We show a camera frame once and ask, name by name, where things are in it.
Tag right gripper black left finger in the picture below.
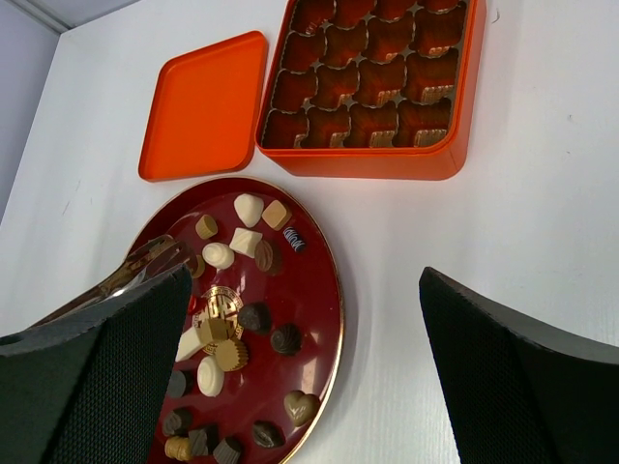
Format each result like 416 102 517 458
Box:
1 266 192 463

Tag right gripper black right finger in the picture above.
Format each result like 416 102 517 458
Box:
419 267 618 463

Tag white block chocolate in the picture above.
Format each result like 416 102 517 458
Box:
175 327 203 363

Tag metal tongs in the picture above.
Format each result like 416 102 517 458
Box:
33 235 197 327

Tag dark heart chocolate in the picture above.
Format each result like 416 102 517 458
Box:
237 302 272 335

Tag orange box lid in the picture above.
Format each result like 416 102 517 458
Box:
137 31 268 182

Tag dark round chocolate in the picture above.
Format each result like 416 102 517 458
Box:
166 369 194 399

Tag dark lump chocolate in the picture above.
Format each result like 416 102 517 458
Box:
162 408 193 437

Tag tan barrel chocolate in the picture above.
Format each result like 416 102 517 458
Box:
164 436 192 462

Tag dark square chocolate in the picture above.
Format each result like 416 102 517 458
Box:
189 422 220 457

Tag white oval swirl chocolate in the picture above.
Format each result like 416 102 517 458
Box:
196 356 224 397

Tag tan fluted cup chocolate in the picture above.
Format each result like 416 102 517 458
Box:
215 337 249 372

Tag dark ridged chocolate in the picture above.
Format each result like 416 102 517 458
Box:
213 436 243 464

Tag dark oval chocolate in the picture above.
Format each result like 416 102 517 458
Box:
251 420 285 450

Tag tan round chocolate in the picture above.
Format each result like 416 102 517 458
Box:
194 215 219 241

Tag dark shell chocolate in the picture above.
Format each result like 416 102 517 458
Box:
270 323 303 357

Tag white cube chocolate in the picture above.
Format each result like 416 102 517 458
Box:
229 227 262 258

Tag tan heart chocolate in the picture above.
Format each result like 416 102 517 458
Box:
283 391 320 427

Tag brown shell chocolate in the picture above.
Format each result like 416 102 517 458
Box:
254 240 282 276

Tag white faceted chocolate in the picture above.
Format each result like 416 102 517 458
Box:
233 193 264 228

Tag dark striped chocolate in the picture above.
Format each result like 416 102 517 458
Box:
283 226 307 253

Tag tan square chocolate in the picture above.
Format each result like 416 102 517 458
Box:
262 200 292 231

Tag orange chocolate box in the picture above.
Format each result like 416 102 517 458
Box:
256 0 486 181

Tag round red plate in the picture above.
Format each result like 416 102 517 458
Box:
133 177 344 463

